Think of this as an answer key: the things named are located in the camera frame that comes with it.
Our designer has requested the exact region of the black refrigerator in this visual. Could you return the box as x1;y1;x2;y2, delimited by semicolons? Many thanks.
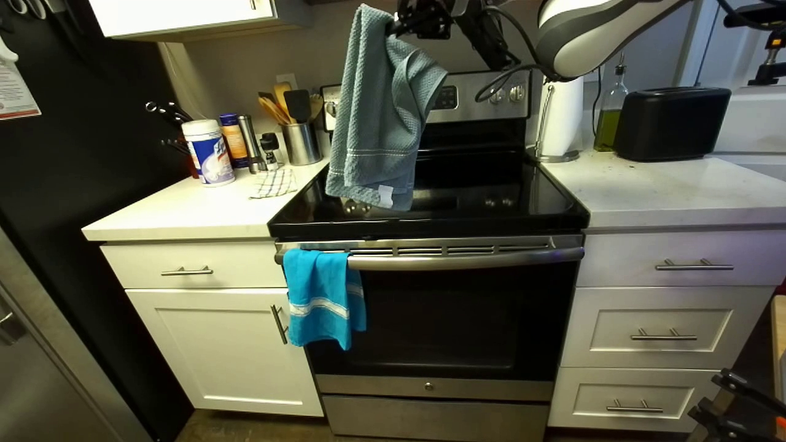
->
0;0;197;442

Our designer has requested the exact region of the white upper cabinet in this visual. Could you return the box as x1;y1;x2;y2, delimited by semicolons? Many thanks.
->
85;0;315;41

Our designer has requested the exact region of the white lower cabinet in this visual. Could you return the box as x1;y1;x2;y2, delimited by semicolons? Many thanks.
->
95;239;326;417

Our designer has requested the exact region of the black glass-top stove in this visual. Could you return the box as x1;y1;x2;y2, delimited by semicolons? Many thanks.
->
268;70;593;442

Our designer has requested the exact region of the white drawer cabinet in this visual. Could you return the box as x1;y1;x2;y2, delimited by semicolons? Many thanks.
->
545;223;786;434

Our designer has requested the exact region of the white disinfecting wipes canister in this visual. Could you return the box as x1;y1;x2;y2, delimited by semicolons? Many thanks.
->
180;115;235;187

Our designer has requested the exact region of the silver bottle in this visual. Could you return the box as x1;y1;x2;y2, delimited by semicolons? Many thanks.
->
239;110;265;171

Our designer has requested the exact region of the silver oven door handle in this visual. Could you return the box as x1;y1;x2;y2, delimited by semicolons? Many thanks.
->
278;244;586;276

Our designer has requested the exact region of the black spatula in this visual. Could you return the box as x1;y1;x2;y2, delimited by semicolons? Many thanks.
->
283;87;315;125

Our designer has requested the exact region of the small grey shaker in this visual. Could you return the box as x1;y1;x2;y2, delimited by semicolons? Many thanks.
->
257;127;289;171

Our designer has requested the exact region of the turquoise towel with white stripe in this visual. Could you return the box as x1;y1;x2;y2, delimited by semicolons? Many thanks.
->
279;246;368;353

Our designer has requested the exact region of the metal utensil crock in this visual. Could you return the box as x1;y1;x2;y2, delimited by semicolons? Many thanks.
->
283;119;319;168

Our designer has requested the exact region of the wooden spoon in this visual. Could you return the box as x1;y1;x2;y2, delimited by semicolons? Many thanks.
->
256;82;294;127

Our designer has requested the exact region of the silver cabinet handle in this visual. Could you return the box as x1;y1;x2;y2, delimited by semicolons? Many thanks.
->
605;395;666;416
159;261;216;281
626;327;701;343
270;303;292;346
654;256;736;276

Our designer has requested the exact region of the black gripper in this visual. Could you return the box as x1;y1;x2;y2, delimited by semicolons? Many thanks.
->
387;0;454;41

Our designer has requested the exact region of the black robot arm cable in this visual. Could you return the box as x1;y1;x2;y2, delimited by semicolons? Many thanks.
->
456;0;545;106

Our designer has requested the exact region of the olive oil bottle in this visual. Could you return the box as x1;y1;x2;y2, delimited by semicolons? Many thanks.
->
595;57;631;155

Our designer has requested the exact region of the white paper towel roll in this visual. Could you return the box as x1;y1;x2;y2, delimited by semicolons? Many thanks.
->
539;76;590;162

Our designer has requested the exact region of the light blue towel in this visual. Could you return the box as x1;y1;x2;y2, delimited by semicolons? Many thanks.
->
324;3;453;214

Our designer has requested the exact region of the orange spice bottle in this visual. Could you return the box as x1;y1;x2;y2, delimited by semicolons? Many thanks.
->
216;110;252;171

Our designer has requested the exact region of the white patterned mat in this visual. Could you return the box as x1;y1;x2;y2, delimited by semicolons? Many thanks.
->
249;165;303;201

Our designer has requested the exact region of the wooden board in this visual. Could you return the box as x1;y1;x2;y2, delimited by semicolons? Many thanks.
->
769;292;786;403

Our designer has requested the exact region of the black tripod mount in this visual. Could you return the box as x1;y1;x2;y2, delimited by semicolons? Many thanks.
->
722;0;786;88

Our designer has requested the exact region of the black clamp with red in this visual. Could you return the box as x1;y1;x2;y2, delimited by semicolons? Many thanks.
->
685;367;786;442

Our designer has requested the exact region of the black toaster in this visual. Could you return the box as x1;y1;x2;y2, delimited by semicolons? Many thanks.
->
613;84;735;162

